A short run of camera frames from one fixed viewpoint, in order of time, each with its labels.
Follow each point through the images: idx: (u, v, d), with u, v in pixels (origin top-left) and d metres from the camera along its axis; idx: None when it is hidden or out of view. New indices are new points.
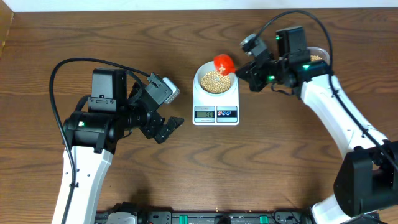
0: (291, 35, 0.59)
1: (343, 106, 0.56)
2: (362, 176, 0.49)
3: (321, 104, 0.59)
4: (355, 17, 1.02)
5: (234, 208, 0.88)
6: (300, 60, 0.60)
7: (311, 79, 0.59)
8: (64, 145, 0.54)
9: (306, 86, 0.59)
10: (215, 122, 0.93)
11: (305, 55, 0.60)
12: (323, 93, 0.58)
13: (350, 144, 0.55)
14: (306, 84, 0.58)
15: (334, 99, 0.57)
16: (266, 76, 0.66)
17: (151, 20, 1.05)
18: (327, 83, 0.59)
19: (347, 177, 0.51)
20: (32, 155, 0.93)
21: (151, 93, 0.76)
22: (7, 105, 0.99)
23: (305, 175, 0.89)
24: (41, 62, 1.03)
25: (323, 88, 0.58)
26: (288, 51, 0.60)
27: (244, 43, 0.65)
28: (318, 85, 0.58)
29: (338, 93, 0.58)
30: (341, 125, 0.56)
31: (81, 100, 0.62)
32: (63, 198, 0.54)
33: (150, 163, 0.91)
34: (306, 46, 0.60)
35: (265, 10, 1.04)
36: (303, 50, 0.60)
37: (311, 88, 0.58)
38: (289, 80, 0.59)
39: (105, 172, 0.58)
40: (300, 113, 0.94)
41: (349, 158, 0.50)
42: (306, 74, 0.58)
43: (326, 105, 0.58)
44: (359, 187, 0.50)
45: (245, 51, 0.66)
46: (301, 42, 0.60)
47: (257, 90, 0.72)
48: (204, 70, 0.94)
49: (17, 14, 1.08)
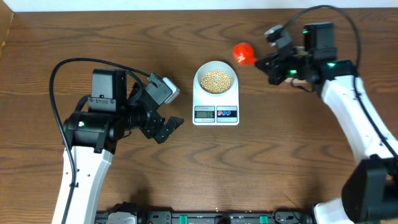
0: (319, 31, 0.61)
1: (364, 111, 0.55)
2: (375, 184, 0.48)
3: (341, 106, 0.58)
4: (355, 17, 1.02)
5: (234, 208, 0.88)
6: (326, 56, 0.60)
7: (334, 79, 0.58)
8: (64, 145, 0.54)
9: (329, 85, 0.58)
10: (215, 122, 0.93)
11: (331, 52, 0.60)
12: (345, 94, 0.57)
13: (366, 151, 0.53)
14: (329, 82, 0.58)
15: (356, 101, 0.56)
16: (287, 70, 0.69)
17: (151, 20, 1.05)
18: (350, 85, 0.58)
19: (359, 182, 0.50)
20: (33, 154, 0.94)
21: (151, 93, 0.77)
22: (7, 105, 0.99)
23: (305, 175, 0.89)
24: (41, 62, 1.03)
25: (346, 89, 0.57)
26: (315, 47, 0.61)
27: (268, 33, 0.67)
28: (342, 85, 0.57)
29: (360, 96, 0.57)
30: (359, 129, 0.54)
31: (81, 100, 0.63)
32: (63, 198, 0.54)
33: (150, 163, 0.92)
34: (334, 44, 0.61)
35: (265, 10, 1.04)
36: (330, 48, 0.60)
37: (334, 86, 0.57)
38: (313, 76, 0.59)
39: (105, 172, 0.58)
40: (300, 113, 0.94)
41: (364, 165, 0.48)
42: (329, 73, 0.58)
43: (347, 106, 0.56)
44: (370, 194, 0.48)
45: (269, 42, 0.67)
46: (329, 39, 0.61)
47: (277, 82, 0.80)
48: (204, 70, 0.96)
49: (17, 14, 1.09)
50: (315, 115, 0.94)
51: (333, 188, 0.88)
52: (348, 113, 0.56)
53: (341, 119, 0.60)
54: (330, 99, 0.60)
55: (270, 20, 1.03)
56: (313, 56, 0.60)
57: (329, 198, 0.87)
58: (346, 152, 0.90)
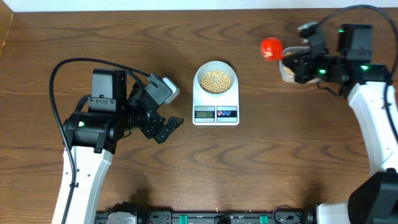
0: (356, 32, 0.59)
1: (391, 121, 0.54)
2: (387, 198, 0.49)
3: (366, 112, 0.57)
4: (355, 17, 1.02)
5: (234, 208, 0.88)
6: (359, 58, 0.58)
7: (365, 83, 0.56)
8: (64, 145, 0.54)
9: (359, 89, 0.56)
10: (215, 122, 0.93)
11: (365, 55, 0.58)
12: (373, 101, 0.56)
13: (384, 163, 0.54)
14: (360, 86, 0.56)
15: (384, 111, 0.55)
16: (316, 69, 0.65)
17: (151, 20, 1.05)
18: (381, 93, 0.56)
19: (371, 191, 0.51)
20: (33, 154, 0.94)
21: (152, 93, 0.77)
22: (7, 105, 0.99)
23: (305, 175, 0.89)
24: (41, 62, 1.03)
25: (376, 97, 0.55)
26: (349, 47, 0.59)
27: (301, 28, 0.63)
28: (372, 92, 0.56)
29: (389, 106, 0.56)
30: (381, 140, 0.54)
31: (81, 100, 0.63)
32: (63, 198, 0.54)
33: (150, 163, 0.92)
34: (369, 47, 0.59)
35: (264, 10, 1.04)
36: (364, 50, 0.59)
37: (364, 91, 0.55)
38: (342, 76, 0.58)
39: (105, 172, 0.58)
40: (300, 113, 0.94)
41: (380, 177, 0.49)
42: (362, 75, 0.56)
43: (374, 114, 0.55)
44: (379, 206, 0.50)
45: (302, 37, 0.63)
46: (364, 40, 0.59)
47: (303, 80, 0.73)
48: (204, 70, 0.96)
49: (17, 14, 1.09)
50: (315, 115, 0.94)
51: (333, 188, 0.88)
52: (373, 121, 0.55)
53: (362, 124, 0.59)
54: (354, 102, 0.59)
55: (270, 20, 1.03)
56: (346, 56, 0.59)
57: (329, 199, 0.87)
58: (346, 152, 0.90)
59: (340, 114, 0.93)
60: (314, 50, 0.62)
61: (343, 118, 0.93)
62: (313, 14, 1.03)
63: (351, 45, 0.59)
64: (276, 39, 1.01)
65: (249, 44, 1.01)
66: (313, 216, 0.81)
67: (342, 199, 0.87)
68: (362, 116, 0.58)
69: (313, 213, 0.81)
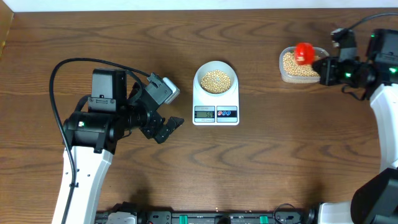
0: (388, 37, 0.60)
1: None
2: (393, 195, 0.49)
3: (387, 112, 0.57)
4: (355, 17, 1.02)
5: (234, 208, 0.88)
6: (388, 62, 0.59)
7: (390, 84, 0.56)
8: (64, 145, 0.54)
9: (384, 90, 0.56)
10: (215, 122, 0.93)
11: (394, 60, 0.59)
12: (395, 103, 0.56)
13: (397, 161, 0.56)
14: (384, 87, 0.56)
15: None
16: (343, 71, 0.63)
17: (151, 20, 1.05)
18: None
19: (377, 189, 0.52)
20: (32, 154, 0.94)
21: (151, 92, 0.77)
22: (7, 105, 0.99)
23: (305, 175, 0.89)
24: (41, 62, 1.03)
25: None
26: (378, 50, 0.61)
27: (334, 33, 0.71)
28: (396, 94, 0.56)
29: None
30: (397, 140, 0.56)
31: (81, 100, 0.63)
32: (63, 198, 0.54)
33: (150, 163, 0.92)
34: None
35: (264, 10, 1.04)
36: (393, 55, 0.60)
37: (388, 92, 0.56)
38: (368, 76, 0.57)
39: (105, 172, 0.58)
40: (300, 113, 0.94)
41: (389, 174, 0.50)
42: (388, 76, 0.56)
43: (394, 116, 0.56)
44: (384, 203, 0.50)
45: (334, 40, 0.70)
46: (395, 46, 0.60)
47: (326, 84, 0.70)
48: (204, 70, 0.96)
49: (17, 14, 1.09)
50: (316, 115, 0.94)
51: (333, 188, 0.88)
52: (392, 122, 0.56)
53: (380, 122, 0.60)
54: (377, 102, 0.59)
55: (270, 20, 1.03)
56: (374, 58, 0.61)
57: (329, 199, 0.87)
58: (346, 152, 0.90)
59: (340, 114, 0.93)
60: (342, 53, 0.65)
61: (343, 118, 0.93)
62: (314, 14, 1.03)
63: (379, 48, 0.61)
64: (276, 39, 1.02)
65: (249, 44, 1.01)
66: (314, 214, 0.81)
67: (342, 199, 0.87)
68: (382, 116, 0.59)
69: (314, 211, 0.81)
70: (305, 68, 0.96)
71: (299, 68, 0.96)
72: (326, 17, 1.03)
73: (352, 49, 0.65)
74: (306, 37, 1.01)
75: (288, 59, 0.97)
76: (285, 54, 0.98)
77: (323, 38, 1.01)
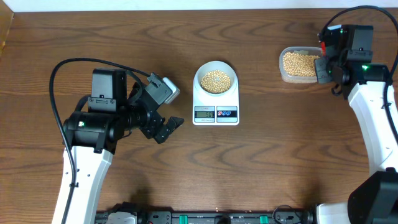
0: (356, 32, 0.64)
1: (390, 122, 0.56)
2: (386, 198, 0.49)
3: (365, 111, 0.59)
4: (355, 17, 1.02)
5: (234, 208, 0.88)
6: (359, 58, 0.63)
7: (365, 83, 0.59)
8: (64, 144, 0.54)
9: (359, 88, 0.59)
10: (215, 122, 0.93)
11: (365, 55, 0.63)
12: (373, 101, 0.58)
13: (384, 162, 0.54)
14: (360, 86, 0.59)
15: (383, 110, 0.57)
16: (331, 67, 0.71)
17: (151, 20, 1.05)
18: (381, 92, 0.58)
19: (370, 193, 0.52)
20: (33, 154, 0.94)
21: (152, 93, 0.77)
22: (7, 105, 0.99)
23: (305, 175, 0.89)
24: (41, 62, 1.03)
25: (375, 96, 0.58)
26: (349, 46, 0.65)
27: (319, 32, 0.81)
28: (371, 92, 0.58)
29: (389, 106, 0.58)
30: (380, 140, 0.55)
31: (81, 100, 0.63)
32: (63, 198, 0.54)
33: (151, 163, 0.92)
34: (370, 49, 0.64)
35: (264, 10, 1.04)
36: (364, 51, 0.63)
37: (363, 91, 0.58)
38: (342, 75, 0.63)
39: (105, 173, 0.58)
40: (301, 114, 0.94)
41: (378, 177, 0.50)
42: (361, 76, 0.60)
43: (374, 114, 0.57)
44: (377, 206, 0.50)
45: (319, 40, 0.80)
46: (364, 42, 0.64)
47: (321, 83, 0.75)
48: (205, 70, 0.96)
49: (17, 14, 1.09)
50: (315, 114, 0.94)
51: (333, 188, 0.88)
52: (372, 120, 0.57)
53: (362, 123, 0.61)
54: (355, 101, 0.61)
55: (270, 20, 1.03)
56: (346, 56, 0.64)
57: (329, 198, 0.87)
58: (346, 152, 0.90)
59: (339, 114, 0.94)
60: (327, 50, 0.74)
61: (343, 118, 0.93)
62: (314, 14, 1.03)
63: (350, 44, 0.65)
64: (276, 39, 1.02)
65: (249, 44, 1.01)
66: (313, 216, 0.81)
67: (341, 198, 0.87)
68: (362, 116, 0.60)
69: (312, 213, 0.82)
70: (305, 68, 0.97)
71: (299, 68, 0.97)
72: (326, 17, 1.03)
73: (333, 45, 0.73)
74: (306, 37, 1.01)
75: (288, 59, 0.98)
76: (285, 54, 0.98)
77: None
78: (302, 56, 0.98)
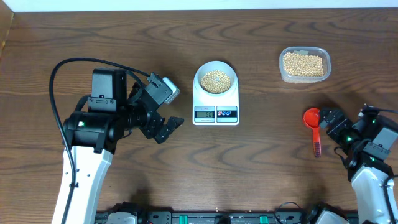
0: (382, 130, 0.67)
1: (387, 196, 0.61)
2: None
3: (365, 183, 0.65)
4: (355, 17, 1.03)
5: (235, 208, 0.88)
6: (373, 154, 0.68)
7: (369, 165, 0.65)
8: (64, 145, 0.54)
9: (363, 170, 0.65)
10: (215, 122, 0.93)
11: (380, 152, 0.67)
12: (373, 179, 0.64)
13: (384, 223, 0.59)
14: (364, 167, 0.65)
15: (381, 188, 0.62)
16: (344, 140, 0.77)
17: (151, 20, 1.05)
18: (375, 172, 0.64)
19: None
20: (33, 154, 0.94)
21: (151, 93, 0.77)
22: (6, 105, 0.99)
23: (305, 175, 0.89)
24: (41, 62, 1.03)
25: (375, 175, 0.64)
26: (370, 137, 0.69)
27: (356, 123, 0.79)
28: (374, 172, 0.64)
29: (388, 186, 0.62)
30: (384, 203, 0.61)
31: (81, 99, 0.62)
32: (63, 198, 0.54)
33: (151, 163, 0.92)
34: (380, 146, 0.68)
35: (265, 10, 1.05)
36: (382, 148, 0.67)
37: (368, 170, 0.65)
38: (351, 160, 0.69)
39: (105, 172, 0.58)
40: (300, 114, 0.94)
41: None
42: (369, 162, 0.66)
43: (374, 190, 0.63)
44: None
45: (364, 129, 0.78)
46: (387, 140, 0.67)
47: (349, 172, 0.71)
48: (205, 70, 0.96)
49: (16, 14, 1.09)
50: None
51: (333, 188, 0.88)
52: (371, 189, 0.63)
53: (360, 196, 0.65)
54: (364, 174, 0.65)
55: (270, 20, 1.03)
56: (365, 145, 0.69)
57: (329, 198, 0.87)
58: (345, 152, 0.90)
59: None
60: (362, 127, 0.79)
61: None
62: (314, 14, 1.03)
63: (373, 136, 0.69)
64: (276, 39, 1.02)
65: (249, 44, 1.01)
66: (317, 211, 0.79)
67: (342, 198, 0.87)
68: (367, 184, 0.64)
69: (317, 208, 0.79)
70: (305, 68, 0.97)
71: (299, 68, 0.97)
72: (326, 17, 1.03)
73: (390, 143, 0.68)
74: (306, 37, 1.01)
75: (288, 59, 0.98)
76: (285, 54, 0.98)
77: (323, 38, 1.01)
78: (302, 56, 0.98)
